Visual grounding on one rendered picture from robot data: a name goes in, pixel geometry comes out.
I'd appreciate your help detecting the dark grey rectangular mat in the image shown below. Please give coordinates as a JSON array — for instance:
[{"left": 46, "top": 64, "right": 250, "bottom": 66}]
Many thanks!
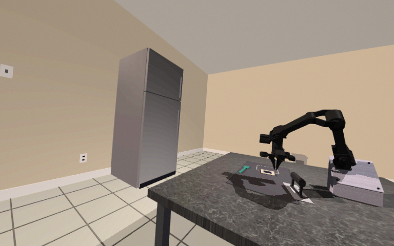
[{"left": 226, "top": 161, "right": 298, "bottom": 204}]

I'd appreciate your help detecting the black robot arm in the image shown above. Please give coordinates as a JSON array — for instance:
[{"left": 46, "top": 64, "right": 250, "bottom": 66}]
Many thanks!
[{"left": 259, "top": 109, "right": 356, "bottom": 170}]

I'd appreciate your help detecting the beige square tile with dark blue centre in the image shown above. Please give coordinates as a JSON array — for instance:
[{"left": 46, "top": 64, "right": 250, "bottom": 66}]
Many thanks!
[{"left": 261, "top": 169, "right": 275, "bottom": 176}]

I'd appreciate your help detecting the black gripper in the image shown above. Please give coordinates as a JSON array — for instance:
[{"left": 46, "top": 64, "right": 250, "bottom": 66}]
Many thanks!
[{"left": 260, "top": 145, "right": 296, "bottom": 169}]

